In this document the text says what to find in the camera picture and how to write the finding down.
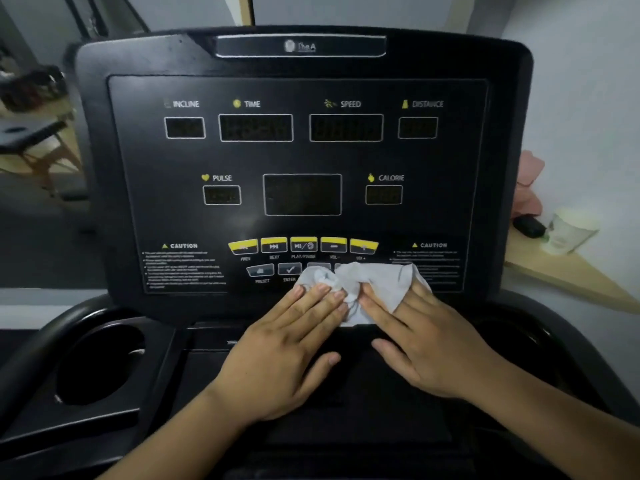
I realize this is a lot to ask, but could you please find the person's left hand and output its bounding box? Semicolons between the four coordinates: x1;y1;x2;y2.
209;283;350;425

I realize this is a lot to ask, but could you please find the person's right hand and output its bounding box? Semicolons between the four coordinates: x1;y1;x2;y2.
357;277;506;401

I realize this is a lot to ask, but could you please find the white wet wipe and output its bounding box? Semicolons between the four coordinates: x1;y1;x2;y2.
292;261;432;328

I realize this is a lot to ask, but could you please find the pink wipes packet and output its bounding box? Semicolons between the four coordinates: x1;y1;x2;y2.
511;149;546;221

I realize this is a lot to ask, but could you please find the black treadmill console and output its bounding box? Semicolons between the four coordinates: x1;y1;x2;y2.
0;289;640;480
63;25;535;323

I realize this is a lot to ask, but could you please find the light wooden corner shelf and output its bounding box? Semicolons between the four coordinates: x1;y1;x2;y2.
502;227;640;315

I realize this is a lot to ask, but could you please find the small black case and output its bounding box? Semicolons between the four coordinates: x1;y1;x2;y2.
512;214;547;239

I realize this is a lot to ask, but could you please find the white paper cup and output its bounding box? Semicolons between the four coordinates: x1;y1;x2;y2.
541;208;600;257

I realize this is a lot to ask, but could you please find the black massage table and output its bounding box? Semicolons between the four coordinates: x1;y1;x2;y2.
0;112;83;195

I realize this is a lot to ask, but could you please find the low black storage rack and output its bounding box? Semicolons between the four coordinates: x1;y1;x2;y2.
0;64;69;113

